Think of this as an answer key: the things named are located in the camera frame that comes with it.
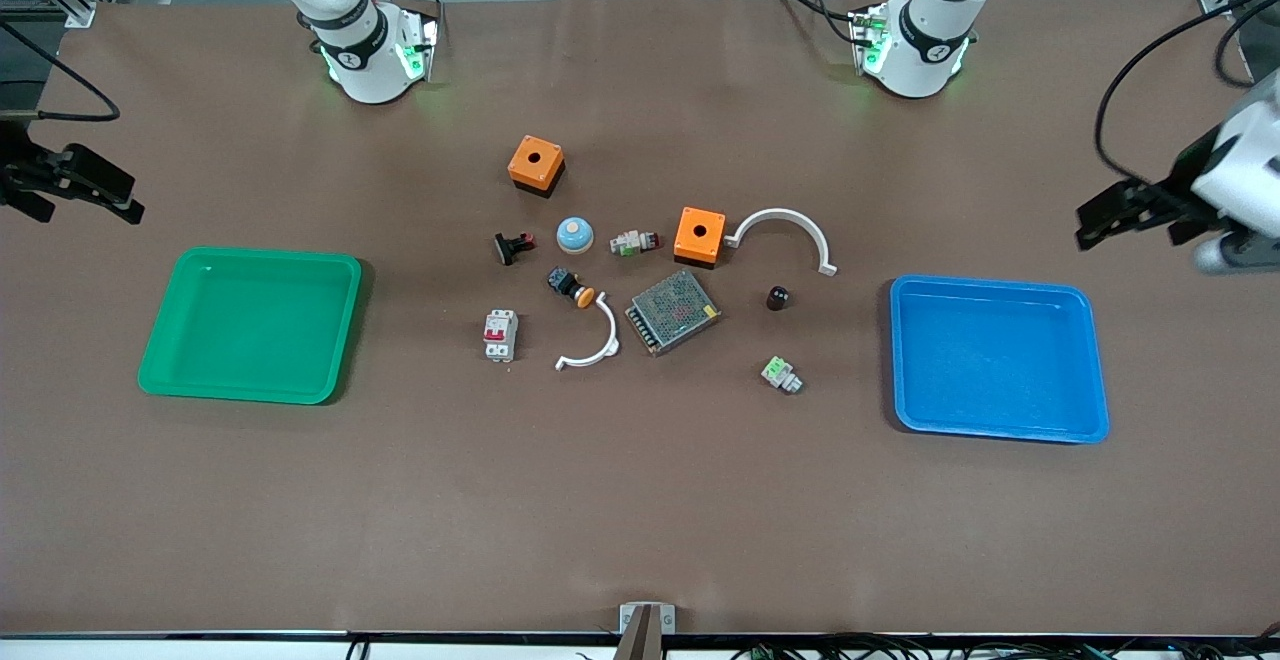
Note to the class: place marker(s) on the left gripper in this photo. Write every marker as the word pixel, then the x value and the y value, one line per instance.
pixel 1172 192

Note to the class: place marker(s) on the white red circuit breaker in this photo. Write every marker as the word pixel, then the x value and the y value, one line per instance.
pixel 500 335

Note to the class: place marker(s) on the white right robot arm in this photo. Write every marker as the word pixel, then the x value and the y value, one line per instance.
pixel 365 50

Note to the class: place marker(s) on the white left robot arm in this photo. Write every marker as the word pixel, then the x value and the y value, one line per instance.
pixel 920 50

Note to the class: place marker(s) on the green plastic tray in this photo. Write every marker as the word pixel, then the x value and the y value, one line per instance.
pixel 250 330

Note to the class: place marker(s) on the blue plastic tray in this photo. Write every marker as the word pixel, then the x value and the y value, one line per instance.
pixel 1000 370

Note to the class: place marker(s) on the white semicircular pipe clamp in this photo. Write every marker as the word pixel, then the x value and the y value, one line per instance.
pixel 613 338
pixel 780 215

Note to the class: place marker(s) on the orange button box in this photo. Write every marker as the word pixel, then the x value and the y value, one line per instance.
pixel 545 170
pixel 712 240

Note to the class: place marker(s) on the blue white dome button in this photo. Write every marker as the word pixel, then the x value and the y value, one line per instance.
pixel 575 236

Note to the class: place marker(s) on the blue black orange push button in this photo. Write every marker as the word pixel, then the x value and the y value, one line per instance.
pixel 568 285

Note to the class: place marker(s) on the metal mesh power supply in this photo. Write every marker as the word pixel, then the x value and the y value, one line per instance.
pixel 672 312

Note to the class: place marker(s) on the green white small connector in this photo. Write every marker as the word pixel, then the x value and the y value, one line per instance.
pixel 630 242

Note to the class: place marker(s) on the brown table mat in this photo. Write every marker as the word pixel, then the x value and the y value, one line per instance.
pixel 640 500

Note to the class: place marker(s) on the green push button switch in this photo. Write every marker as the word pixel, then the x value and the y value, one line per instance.
pixel 778 372

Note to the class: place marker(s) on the black red switch part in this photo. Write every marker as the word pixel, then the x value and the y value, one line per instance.
pixel 512 248

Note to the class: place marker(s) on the grey metal bracket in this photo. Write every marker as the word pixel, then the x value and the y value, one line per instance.
pixel 647 620

